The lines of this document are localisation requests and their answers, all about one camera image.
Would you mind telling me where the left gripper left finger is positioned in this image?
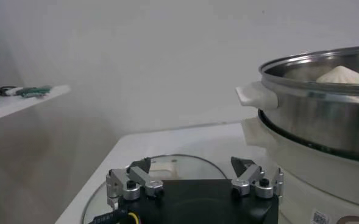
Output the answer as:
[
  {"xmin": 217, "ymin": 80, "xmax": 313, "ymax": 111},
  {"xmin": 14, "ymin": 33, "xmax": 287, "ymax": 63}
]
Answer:
[{"xmin": 105, "ymin": 157, "xmax": 165, "ymax": 211}]

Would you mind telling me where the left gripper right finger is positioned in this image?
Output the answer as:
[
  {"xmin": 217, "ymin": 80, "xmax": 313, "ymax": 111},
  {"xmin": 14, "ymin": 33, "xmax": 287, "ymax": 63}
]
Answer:
[{"xmin": 230, "ymin": 156, "xmax": 285, "ymax": 199}]

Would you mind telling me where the round glass lid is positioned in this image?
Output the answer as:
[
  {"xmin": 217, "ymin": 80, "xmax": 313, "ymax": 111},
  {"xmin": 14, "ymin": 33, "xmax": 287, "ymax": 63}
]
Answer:
[{"xmin": 81, "ymin": 154, "xmax": 229, "ymax": 224}]

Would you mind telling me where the white steamed baozi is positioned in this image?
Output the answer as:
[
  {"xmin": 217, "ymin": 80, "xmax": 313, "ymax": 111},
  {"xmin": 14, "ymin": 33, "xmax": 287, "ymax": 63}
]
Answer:
[{"xmin": 315, "ymin": 65, "xmax": 359, "ymax": 85}]

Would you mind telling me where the stainless steel steamer basket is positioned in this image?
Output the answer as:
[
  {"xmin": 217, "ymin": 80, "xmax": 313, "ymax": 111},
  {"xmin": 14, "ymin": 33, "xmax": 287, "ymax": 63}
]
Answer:
[{"xmin": 235, "ymin": 45, "xmax": 359, "ymax": 162}]

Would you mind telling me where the white electric cooker base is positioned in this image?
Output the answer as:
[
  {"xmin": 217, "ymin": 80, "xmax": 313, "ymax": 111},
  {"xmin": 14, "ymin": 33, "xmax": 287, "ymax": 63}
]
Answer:
[{"xmin": 241, "ymin": 117, "xmax": 359, "ymax": 224}]

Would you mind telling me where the white side table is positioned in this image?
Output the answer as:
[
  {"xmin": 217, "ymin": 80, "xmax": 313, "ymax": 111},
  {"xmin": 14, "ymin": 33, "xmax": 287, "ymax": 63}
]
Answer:
[{"xmin": 0, "ymin": 84, "xmax": 72, "ymax": 125}]

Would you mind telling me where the small white device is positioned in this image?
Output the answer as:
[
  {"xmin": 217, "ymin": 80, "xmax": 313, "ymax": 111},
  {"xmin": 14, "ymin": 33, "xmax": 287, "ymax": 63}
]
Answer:
[{"xmin": 5, "ymin": 87, "xmax": 24, "ymax": 96}]

